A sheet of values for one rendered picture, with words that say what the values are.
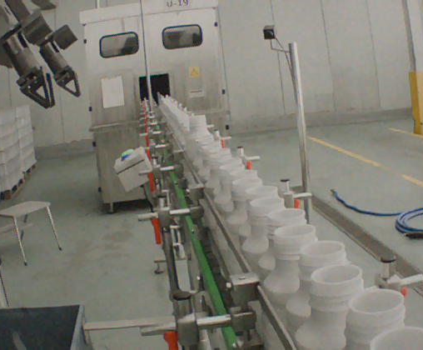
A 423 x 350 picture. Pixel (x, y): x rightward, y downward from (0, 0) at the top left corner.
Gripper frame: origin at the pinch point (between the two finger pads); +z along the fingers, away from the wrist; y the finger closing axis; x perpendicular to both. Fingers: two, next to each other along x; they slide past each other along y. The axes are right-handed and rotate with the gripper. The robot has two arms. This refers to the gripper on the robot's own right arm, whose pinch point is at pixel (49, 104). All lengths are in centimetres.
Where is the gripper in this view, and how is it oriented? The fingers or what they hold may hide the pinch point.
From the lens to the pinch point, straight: 130.1
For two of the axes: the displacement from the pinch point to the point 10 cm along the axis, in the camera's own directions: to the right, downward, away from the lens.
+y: -1.1, -1.6, 9.8
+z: 5.4, 8.2, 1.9
